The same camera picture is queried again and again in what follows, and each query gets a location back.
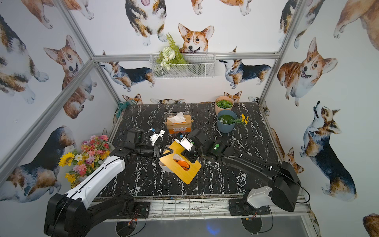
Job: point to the light wooden slotted lid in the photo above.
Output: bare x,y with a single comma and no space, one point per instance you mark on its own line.
188,122

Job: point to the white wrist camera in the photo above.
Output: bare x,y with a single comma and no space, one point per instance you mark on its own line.
184,142
156,136

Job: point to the pink plant pot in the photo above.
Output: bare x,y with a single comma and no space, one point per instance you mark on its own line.
223,103

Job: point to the white rectangular tissue box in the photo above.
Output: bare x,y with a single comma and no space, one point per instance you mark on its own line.
165,168

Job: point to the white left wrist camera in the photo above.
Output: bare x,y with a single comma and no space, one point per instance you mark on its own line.
156,136

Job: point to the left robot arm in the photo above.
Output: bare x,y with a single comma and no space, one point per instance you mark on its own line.
72,215

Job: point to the yellow artificial flower sprig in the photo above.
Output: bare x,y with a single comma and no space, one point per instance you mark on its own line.
243,120

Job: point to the white wire wall basket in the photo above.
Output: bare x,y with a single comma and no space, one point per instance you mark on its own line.
199,65

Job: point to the green cloth at corner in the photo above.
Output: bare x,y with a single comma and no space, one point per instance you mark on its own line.
122,106

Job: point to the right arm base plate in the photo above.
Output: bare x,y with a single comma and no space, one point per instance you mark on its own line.
239,207

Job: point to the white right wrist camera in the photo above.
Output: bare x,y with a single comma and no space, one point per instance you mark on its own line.
184,142

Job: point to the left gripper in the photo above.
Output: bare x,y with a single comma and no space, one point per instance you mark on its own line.
158,150

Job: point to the yellow wooden slotted lid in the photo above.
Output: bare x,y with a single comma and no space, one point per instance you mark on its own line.
173,161

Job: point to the orange tissue pack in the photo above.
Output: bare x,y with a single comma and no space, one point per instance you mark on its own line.
178,118
181,162

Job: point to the clear plastic tissue box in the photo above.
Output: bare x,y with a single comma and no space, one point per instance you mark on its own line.
178,128

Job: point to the colourful flower bouquet planter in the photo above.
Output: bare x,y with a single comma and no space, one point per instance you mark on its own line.
84,162

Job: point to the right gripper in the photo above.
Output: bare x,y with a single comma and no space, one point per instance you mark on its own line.
194,151

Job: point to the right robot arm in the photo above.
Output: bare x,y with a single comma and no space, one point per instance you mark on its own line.
282,185

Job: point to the white flowers with fern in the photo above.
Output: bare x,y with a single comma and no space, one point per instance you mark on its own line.
170,56

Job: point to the blue-grey plant pot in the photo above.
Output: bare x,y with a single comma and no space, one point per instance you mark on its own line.
226,121

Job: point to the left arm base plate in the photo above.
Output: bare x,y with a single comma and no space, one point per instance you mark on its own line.
137,210

